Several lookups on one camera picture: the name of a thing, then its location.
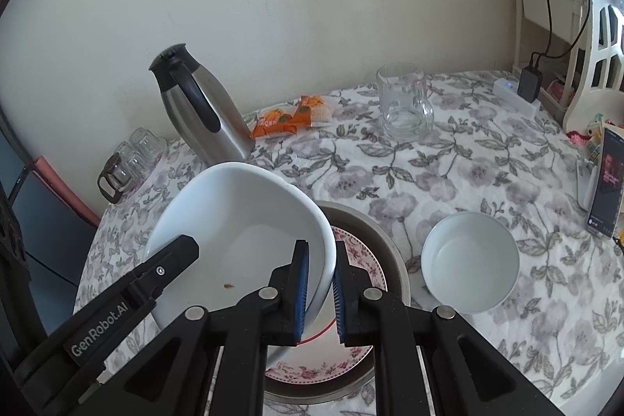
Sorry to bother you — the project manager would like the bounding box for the large stainless steel basin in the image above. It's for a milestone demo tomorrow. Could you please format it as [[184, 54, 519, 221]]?
[[264, 202, 410, 404]]

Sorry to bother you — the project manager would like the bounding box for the small glass teapot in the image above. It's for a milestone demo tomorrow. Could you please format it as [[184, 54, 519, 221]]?
[[96, 152, 138, 204]]

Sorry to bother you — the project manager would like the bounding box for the stainless steel thermos jug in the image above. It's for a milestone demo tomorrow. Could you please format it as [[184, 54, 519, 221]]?
[[149, 43, 255, 166]]

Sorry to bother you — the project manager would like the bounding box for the black power adapter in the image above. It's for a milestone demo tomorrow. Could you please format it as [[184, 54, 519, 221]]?
[[517, 65, 542, 103]]

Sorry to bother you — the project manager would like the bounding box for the pink floral round plate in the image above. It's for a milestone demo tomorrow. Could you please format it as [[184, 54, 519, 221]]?
[[266, 227, 387, 385]]

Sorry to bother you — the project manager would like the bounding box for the orange snack packet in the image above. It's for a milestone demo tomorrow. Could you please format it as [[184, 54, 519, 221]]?
[[251, 108, 297, 138], [291, 95, 337, 128]]

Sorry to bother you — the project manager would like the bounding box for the white square bowl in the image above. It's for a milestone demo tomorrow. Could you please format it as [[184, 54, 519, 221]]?
[[145, 163, 336, 337]]

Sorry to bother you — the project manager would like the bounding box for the smartphone on stand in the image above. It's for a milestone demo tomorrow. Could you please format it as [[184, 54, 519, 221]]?
[[587, 126, 623, 237]]

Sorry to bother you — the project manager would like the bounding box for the clear glass mug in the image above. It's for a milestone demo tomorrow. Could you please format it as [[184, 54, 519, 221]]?
[[376, 62, 435, 142]]

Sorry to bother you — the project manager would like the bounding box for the white lattice shelf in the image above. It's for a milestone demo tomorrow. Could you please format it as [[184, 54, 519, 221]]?
[[513, 0, 623, 132]]

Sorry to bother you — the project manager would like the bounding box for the small clear glass cup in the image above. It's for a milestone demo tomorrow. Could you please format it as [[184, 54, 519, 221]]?
[[129, 128, 167, 166]]

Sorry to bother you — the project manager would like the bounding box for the strawberry pattern bowl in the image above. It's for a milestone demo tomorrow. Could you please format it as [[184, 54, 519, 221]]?
[[299, 319, 336, 345]]

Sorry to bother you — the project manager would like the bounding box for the white power strip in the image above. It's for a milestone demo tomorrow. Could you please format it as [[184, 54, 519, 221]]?
[[493, 78, 541, 119]]

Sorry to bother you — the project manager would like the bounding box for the floral fleece tablecloth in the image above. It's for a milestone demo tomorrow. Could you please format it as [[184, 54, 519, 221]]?
[[72, 68, 624, 416]]

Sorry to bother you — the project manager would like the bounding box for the pale blue round bowl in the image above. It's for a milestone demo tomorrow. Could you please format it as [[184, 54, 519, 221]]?
[[421, 211, 520, 313]]

